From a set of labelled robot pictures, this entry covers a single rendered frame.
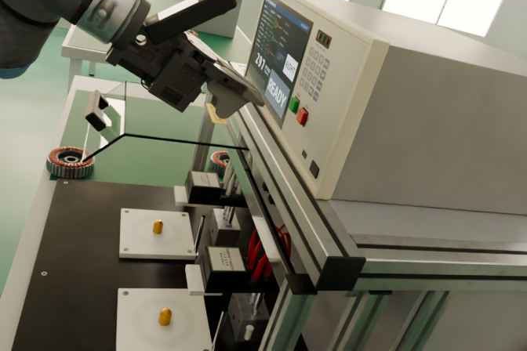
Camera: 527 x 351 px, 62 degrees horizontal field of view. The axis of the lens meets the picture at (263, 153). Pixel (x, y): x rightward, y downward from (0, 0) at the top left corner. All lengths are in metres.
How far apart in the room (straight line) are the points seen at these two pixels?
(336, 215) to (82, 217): 0.63
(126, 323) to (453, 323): 0.50
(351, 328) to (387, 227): 0.13
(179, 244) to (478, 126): 0.62
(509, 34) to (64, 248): 6.98
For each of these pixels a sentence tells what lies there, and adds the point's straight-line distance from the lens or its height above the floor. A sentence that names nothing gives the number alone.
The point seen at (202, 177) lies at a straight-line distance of 0.92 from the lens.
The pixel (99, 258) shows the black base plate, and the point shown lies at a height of 0.77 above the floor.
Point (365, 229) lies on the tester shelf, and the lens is 0.54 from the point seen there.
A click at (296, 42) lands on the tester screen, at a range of 0.69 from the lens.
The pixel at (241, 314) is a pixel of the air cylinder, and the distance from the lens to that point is 0.79.
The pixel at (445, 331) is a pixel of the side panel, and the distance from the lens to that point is 0.68.
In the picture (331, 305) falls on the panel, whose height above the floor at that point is 0.89.
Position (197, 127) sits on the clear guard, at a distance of 0.78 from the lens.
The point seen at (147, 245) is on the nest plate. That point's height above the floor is 0.78.
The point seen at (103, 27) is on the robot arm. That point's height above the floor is 1.25.
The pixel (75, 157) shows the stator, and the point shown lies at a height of 0.78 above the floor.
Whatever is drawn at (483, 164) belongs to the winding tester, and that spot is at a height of 1.19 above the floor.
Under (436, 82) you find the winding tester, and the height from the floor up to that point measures 1.29.
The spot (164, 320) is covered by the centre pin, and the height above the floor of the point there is 0.80.
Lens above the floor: 1.38
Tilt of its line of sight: 25 degrees down
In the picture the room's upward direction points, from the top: 16 degrees clockwise
